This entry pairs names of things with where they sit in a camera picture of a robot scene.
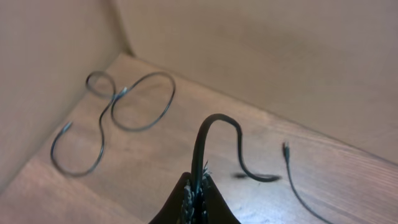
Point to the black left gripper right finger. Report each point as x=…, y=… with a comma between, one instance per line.
x=217, y=209

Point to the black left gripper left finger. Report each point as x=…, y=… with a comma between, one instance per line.
x=171, y=210

